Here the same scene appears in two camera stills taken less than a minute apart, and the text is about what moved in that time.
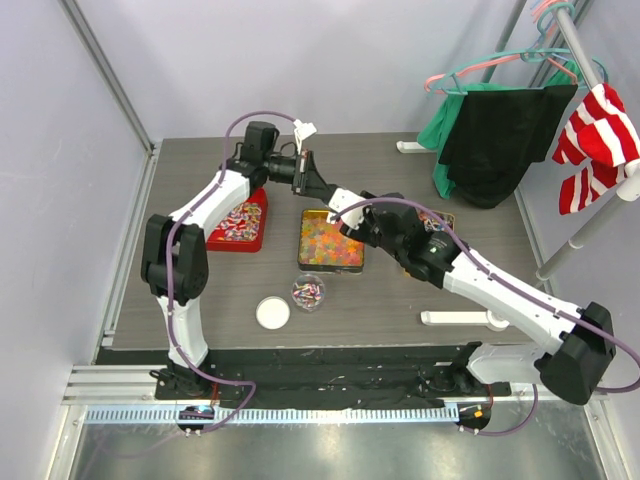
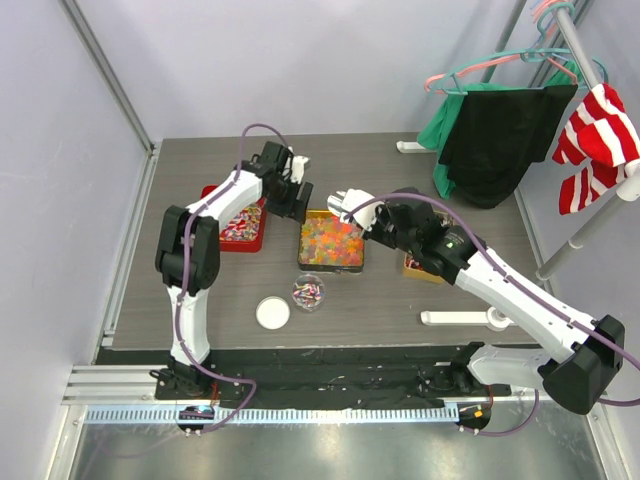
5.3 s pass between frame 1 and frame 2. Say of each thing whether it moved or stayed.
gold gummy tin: stayed
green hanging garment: stayed
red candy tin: stayed
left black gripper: moved
